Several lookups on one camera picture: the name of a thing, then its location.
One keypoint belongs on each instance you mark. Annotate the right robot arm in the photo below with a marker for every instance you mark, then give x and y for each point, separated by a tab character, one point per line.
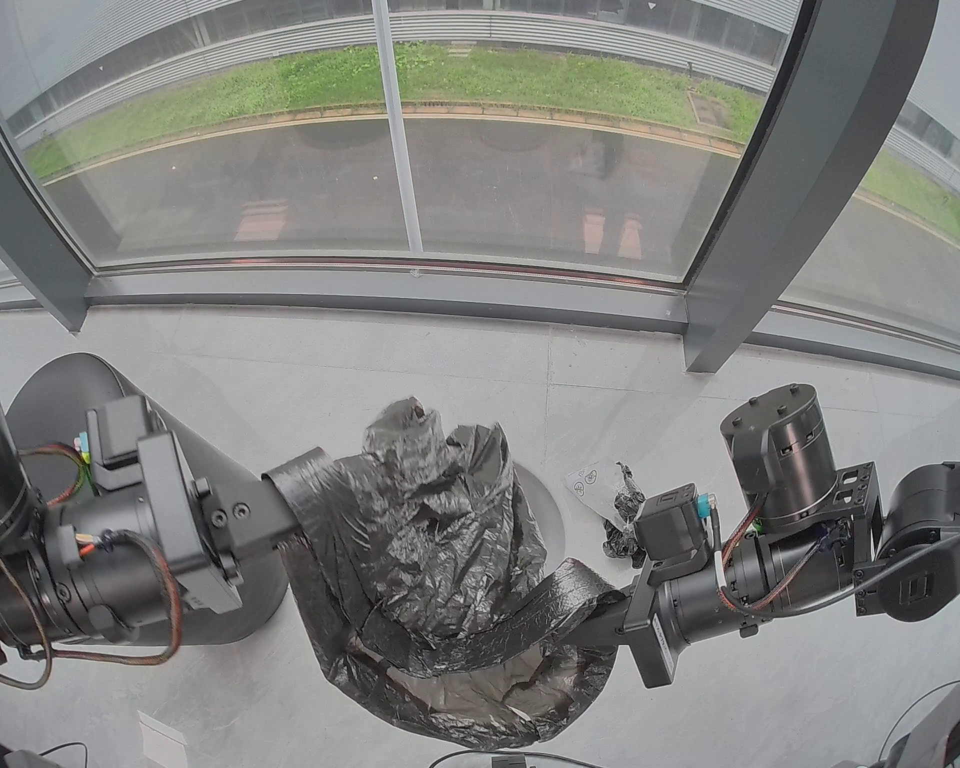
787	450

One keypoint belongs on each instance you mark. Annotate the dark grey round chair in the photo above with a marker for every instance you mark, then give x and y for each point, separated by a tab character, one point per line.
259	585

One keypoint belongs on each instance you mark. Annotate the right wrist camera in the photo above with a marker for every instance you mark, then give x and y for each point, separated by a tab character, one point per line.
667	525

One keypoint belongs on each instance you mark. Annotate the crumpled black plastic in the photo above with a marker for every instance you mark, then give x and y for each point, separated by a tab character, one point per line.
626	499

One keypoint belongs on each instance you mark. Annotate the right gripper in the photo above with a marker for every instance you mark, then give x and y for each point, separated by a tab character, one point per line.
697	600

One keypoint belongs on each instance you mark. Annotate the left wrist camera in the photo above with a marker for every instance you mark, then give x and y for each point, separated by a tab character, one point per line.
120	435

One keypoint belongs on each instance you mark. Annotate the window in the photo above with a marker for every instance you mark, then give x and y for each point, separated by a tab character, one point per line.
525	187

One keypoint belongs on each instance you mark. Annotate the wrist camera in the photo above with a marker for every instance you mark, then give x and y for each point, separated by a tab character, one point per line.
667	525
120	435

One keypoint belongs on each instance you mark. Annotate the clear printed wrapper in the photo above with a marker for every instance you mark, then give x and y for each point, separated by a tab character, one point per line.
585	480

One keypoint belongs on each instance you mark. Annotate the white trash bin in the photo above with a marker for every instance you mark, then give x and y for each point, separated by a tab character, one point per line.
544	510

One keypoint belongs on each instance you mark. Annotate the black plastic bag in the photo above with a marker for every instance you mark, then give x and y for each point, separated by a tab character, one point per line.
420	540

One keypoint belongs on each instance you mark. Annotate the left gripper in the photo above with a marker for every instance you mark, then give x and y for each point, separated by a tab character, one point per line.
180	525

